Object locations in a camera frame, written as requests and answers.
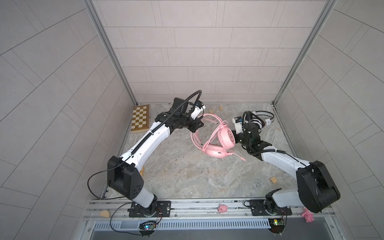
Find white black headphones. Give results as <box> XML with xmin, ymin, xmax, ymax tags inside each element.
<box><xmin>251</xmin><ymin>111</ymin><xmax>275</xmax><ymax>129</ymax></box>

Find pink headphones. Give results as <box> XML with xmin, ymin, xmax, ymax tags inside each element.
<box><xmin>191</xmin><ymin>114</ymin><xmax>246</xmax><ymax>161</ymax></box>

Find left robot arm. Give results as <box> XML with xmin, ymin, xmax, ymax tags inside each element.
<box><xmin>105</xmin><ymin>90</ymin><xmax>205</xmax><ymax>216</ymax></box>

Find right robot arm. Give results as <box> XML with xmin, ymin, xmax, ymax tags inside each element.
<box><xmin>232</xmin><ymin>124</ymin><xmax>341</xmax><ymax>215</ymax></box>

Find wooden folded chess board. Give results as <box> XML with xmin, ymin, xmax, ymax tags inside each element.
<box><xmin>131</xmin><ymin>105</ymin><xmax>150</xmax><ymax>133</ymax></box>

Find wooden block right front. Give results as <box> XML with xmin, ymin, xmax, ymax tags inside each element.
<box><xmin>270</xmin><ymin>177</ymin><xmax>278</xmax><ymax>184</ymax></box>

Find rectangular wooden block left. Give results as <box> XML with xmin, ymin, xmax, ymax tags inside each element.
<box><xmin>140</xmin><ymin>167</ymin><xmax>145</xmax><ymax>177</ymax></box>

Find pink pig toy centre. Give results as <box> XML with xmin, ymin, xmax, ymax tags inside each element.
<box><xmin>218</xmin><ymin>204</ymin><xmax>228</xmax><ymax>214</ymax></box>

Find pink pig toy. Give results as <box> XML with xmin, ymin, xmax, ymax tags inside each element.
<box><xmin>301</xmin><ymin>208</ymin><xmax>315</xmax><ymax>223</ymax></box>
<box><xmin>218</xmin><ymin>204</ymin><xmax>228</xmax><ymax>214</ymax></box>

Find right circuit board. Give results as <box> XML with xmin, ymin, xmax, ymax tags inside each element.
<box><xmin>268</xmin><ymin>219</ymin><xmax>286</xmax><ymax>234</ymax></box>

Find circuit board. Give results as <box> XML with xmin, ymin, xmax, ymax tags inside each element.
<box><xmin>268</xmin><ymin>219</ymin><xmax>286</xmax><ymax>234</ymax></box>
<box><xmin>139</xmin><ymin>221</ymin><xmax>157</xmax><ymax>231</ymax></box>

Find pink pig toy right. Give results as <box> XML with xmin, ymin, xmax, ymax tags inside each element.
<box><xmin>301</xmin><ymin>208</ymin><xmax>315</xmax><ymax>223</ymax></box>

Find left circuit board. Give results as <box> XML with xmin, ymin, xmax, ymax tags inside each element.
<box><xmin>139</xmin><ymin>221</ymin><xmax>157</xmax><ymax>231</ymax></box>

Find round wooden piece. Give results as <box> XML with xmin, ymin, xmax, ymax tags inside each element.
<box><xmin>100</xmin><ymin>210</ymin><xmax>111</xmax><ymax>218</ymax></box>

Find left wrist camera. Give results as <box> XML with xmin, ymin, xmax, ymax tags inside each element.
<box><xmin>190</xmin><ymin>101</ymin><xmax>206</xmax><ymax>121</ymax></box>

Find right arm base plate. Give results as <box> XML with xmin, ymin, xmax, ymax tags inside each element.
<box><xmin>244</xmin><ymin>200</ymin><xmax>292</xmax><ymax>217</ymax></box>

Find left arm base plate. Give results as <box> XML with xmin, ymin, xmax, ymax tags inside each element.
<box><xmin>128</xmin><ymin>199</ymin><xmax>171</xmax><ymax>218</ymax></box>

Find aluminium rail frame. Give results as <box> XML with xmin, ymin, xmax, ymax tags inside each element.
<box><xmin>84</xmin><ymin>198</ymin><xmax>335</xmax><ymax>234</ymax></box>

